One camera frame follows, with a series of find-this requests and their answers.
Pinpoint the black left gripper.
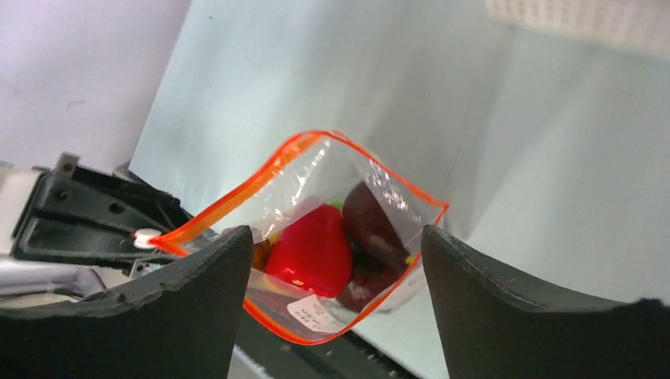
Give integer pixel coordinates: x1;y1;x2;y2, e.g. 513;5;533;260
10;152;193;272

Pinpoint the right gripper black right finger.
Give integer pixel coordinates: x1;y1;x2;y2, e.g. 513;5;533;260
421;226;669;378

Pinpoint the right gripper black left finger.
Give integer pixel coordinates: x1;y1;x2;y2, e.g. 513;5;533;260
1;226;253;378

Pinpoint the brown toy kiwi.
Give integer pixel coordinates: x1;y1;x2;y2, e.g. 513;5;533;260
252;240;272;272

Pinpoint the dark maroon toy fig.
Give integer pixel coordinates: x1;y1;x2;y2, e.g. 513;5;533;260
336;261;401;313

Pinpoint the dark purple toy plum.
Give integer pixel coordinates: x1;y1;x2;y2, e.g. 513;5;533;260
342;182;409;274

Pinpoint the red toy wax apple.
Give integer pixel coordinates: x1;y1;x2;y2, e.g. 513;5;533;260
265;205;353;298

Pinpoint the clear zip bag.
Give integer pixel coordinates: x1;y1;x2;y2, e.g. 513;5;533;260
133;130;449;346

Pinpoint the white perforated plastic basket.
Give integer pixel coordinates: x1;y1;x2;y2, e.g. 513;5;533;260
485;0;669;60

